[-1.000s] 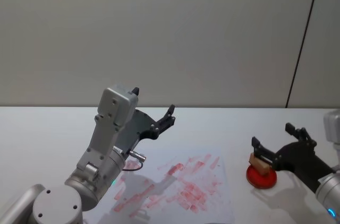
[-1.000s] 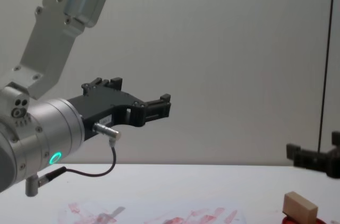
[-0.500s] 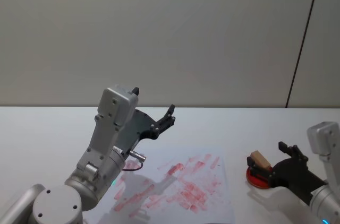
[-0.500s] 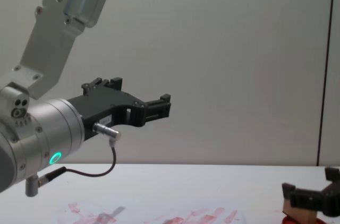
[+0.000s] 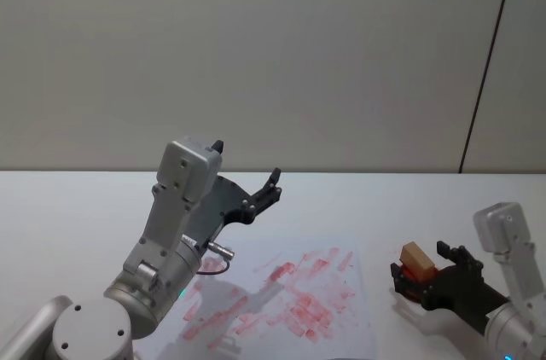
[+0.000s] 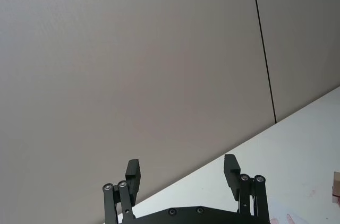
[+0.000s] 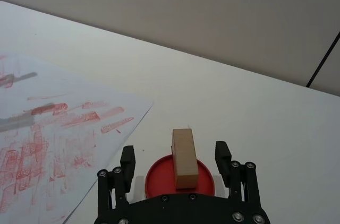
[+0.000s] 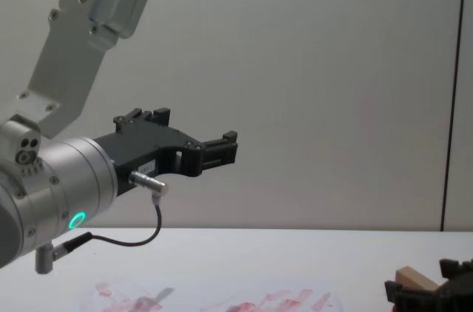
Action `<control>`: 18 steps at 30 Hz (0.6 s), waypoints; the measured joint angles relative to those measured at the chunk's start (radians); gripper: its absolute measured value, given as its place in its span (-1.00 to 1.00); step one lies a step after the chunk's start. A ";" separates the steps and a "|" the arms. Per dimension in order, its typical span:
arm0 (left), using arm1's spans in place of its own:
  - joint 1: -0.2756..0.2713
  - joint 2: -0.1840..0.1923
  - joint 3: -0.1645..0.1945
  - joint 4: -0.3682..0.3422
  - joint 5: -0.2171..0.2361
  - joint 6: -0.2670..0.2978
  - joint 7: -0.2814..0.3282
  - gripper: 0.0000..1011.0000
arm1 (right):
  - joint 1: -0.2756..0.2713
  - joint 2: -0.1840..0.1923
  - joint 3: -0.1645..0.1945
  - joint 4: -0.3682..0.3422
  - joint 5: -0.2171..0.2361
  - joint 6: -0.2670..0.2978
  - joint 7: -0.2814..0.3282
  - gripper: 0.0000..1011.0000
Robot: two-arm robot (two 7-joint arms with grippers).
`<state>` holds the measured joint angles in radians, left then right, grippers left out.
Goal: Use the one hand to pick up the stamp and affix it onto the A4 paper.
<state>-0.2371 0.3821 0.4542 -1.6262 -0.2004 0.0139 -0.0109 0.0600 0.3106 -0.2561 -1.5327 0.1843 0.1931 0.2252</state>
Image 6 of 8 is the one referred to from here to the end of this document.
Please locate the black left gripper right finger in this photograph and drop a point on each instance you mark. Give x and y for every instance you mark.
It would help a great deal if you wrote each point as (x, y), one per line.
(232, 179)

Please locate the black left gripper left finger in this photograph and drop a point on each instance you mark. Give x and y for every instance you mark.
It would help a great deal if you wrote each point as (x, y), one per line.
(132, 181)

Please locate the brown cardboard box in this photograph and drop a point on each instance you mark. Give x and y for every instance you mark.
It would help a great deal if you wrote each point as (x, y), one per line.
(336, 182)

